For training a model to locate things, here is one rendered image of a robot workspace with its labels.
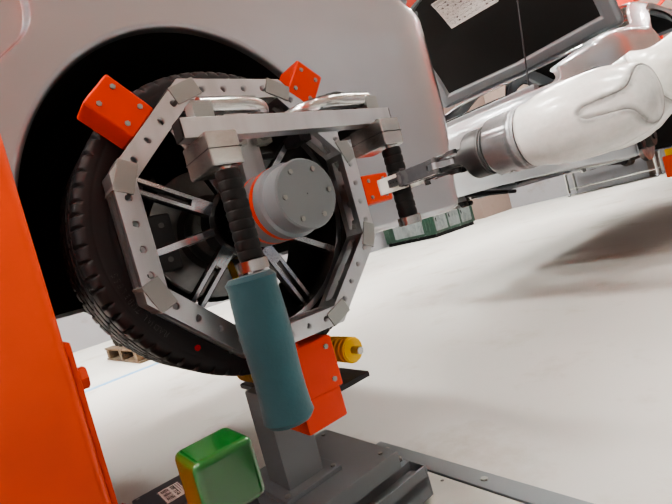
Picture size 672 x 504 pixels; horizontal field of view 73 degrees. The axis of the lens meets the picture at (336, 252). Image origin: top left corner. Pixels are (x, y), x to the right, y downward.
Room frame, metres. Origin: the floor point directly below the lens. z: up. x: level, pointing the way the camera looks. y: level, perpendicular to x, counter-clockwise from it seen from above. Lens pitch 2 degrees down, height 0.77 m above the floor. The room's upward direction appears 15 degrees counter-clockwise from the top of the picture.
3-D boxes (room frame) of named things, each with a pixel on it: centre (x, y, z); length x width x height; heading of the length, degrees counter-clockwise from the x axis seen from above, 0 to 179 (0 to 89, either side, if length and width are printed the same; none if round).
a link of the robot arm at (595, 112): (0.59, -0.37, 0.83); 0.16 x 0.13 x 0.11; 38
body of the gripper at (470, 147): (0.73, -0.25, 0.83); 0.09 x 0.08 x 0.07; 38
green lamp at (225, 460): (0.29, 0.11, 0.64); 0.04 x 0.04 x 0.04; 38
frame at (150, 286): (0.93, 0.13, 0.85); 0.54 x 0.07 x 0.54; 128
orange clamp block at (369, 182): (1.13, -0.12, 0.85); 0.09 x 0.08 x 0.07; 128
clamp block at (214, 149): (0.67, 0.14, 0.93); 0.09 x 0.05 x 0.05; 38
